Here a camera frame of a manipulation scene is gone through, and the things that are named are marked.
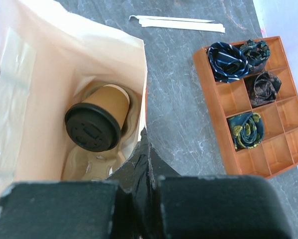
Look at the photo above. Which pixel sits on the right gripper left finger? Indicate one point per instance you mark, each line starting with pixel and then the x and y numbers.
pixel 82 209

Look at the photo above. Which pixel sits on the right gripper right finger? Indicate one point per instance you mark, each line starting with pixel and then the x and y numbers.
pixel 217 207

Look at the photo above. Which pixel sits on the cardboard cup carrier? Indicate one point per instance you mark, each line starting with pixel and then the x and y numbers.
pixel 85 165

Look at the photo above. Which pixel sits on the black cup lid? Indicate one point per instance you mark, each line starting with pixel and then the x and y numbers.
pixel 92 127

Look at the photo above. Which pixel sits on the single brown paper cup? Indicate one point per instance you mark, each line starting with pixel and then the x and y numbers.
pixel 113 99

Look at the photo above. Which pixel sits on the orange paper bag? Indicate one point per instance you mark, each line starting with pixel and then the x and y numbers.
pixel 51 59

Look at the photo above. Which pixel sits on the white straw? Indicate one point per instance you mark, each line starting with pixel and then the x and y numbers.
pixel 170 18
pixel 201 26

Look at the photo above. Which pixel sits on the green yellow rolled tie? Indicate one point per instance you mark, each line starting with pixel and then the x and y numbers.
pixel 247 130

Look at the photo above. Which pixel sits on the wooden compartment tray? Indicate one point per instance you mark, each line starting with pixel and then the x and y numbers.
pixel 278 152

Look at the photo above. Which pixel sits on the black brown rolled tie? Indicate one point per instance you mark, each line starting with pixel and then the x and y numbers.
pixel 263 88

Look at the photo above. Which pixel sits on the blue striped rolled tie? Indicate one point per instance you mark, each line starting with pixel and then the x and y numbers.
pixel 227 62

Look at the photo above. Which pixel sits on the dark patterned rolled tie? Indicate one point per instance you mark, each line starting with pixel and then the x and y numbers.
pixel 257 54

